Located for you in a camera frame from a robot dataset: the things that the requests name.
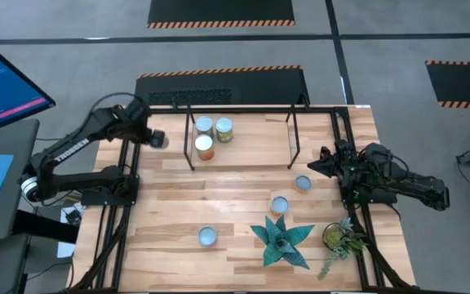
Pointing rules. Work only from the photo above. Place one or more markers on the teal striped artificial plant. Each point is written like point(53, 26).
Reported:
point(282, 245)

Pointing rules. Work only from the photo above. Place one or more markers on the green pears can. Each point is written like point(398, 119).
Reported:
point(224, 124)

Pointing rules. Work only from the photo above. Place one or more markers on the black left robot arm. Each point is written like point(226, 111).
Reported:
point(69, 149)

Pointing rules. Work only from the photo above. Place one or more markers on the white paper sheet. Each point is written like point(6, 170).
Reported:
point(65, 249)

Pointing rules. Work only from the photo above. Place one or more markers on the black aluminium table frame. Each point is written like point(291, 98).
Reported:
point(239, 110)

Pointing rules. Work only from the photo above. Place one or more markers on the green succulent plant in bowl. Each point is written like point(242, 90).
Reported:
point(333, 237)

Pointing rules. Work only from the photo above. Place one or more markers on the monitor with blue screen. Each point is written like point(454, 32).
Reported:
point(2, 85)

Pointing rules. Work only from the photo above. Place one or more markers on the orange beans can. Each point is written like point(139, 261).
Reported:
point(204, 143)

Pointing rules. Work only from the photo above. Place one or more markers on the black hazard striped floor mat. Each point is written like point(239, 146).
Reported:
point(259, 87)
point(218, 10)
point(463, 83)

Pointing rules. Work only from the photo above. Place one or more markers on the grey desk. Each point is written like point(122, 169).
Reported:
point(19, 139)

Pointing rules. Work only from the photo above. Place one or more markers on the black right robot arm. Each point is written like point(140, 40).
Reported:
point(414, 188)

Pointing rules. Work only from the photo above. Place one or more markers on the black desk crossbar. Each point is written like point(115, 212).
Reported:
point(43, 226)

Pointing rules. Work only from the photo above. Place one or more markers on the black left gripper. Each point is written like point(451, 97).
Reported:
point(157, 139)

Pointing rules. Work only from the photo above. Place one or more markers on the small black box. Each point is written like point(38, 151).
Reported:
point(73, 216)

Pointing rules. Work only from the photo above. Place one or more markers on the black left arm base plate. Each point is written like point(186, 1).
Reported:
point(96, 200)

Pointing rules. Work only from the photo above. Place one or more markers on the yellow spicy black beans can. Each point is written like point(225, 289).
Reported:
point(279, 205)

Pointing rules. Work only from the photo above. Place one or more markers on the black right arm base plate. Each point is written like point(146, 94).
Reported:
point(365, 199)

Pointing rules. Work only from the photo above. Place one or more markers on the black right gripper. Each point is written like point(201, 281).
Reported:
point(345, 163)

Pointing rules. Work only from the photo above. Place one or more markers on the pink teal chicken soup can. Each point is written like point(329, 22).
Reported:
point(207, 236)

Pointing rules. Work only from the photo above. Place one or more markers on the silver lidded tin can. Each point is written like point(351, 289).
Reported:
point(204, 123)

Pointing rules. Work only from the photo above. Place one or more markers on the wooden shelf black metal frame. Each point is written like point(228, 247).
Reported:
point(251, 143)

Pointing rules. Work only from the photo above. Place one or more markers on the short yellow can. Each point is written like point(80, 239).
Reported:
point(302, 183)

